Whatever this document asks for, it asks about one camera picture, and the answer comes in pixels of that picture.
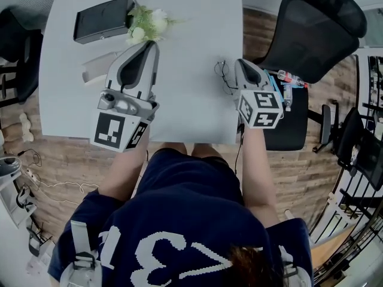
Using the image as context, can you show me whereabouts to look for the person's left forearm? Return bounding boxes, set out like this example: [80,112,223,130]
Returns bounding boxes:
[99,131,150,203]

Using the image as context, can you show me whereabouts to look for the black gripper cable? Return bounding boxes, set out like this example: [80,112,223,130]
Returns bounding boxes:
[234,123,245,176]

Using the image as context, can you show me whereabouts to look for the white glasses case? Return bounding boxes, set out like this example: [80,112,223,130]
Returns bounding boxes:
[81,49,121,87]

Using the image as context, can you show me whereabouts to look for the red label plastic bottle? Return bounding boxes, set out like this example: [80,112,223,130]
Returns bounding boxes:
[276,69,309,89]

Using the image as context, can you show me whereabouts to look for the clear plastic bottle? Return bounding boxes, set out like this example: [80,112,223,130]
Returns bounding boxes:
[282,83,294,112]

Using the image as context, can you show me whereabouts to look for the person's right forearm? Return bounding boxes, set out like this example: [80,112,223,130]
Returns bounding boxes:
[238,126,278,218]

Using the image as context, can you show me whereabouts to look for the person's leg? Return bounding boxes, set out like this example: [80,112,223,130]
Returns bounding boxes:
[191,142,226,161]
[159,142,188,158]

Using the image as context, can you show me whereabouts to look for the person's right leg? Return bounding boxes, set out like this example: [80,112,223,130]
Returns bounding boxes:
[191,142,226,161]

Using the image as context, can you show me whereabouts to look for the black armrest chair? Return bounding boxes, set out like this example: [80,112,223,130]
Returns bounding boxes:
[312,99,383,191]

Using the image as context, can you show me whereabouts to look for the black eyeglasses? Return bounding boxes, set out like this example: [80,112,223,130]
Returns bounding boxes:
[213,59,238,96]

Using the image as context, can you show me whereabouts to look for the person's left leg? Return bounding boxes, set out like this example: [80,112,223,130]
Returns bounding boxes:
[159,142,188,158]

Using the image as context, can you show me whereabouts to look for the grey rounded device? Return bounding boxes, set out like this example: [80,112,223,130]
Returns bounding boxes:
[0,155,23,179]

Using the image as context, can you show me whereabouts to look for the white lumpy floor object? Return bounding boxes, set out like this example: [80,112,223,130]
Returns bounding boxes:
[19,113,35,142]

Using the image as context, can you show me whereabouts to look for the black metal rack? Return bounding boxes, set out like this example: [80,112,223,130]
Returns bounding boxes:
[308,52,383,287]

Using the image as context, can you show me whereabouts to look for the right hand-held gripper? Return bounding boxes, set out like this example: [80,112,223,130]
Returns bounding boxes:
[235,59,284,129]

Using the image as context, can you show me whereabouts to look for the navy blue printed shirt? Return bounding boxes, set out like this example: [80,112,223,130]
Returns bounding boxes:
[47,147,314,287]

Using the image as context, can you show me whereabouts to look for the grey harness strap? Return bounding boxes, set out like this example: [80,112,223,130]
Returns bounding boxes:
[277,243,312,287]
[59,219,104,287]

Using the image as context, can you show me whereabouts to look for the black mesh office chair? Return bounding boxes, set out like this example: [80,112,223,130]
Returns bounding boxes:
[252,0,368,152]

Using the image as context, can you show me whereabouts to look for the white floor cable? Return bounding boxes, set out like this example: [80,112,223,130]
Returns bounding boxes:
[27,166,100,205]

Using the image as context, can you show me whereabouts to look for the black rectangular box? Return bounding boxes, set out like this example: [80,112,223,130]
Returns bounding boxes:
[72,0,136,45]

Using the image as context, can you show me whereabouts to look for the white flower bouquet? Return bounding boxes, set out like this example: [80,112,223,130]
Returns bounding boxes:
[124,0,187,48]

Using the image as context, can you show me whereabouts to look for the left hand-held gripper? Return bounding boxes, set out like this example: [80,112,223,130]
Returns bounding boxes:
[90,40,161,154]

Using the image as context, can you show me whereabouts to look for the blue lanyard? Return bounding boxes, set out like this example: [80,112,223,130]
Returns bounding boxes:
[265,71,284,102]

